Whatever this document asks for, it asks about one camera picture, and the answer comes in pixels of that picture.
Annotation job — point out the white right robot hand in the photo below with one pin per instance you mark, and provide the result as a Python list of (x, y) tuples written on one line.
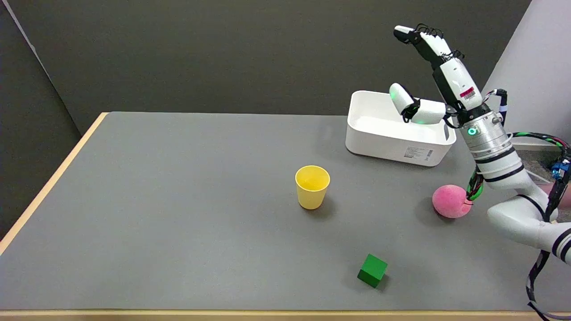
[(459, 82)]

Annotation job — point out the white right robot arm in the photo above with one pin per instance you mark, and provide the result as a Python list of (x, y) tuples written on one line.
[(504, 165)]

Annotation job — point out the yellow plastic cup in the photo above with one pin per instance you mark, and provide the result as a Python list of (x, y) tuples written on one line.
[(312, 187)]

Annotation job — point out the white plastic bin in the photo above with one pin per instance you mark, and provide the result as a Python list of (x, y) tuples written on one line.
[(392, 133)]

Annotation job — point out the pink foam ball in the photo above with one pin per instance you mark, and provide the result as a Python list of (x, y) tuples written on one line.
[(450, 201)]

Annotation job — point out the green wooden cube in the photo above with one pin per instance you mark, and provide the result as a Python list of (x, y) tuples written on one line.
[(372, 270)]

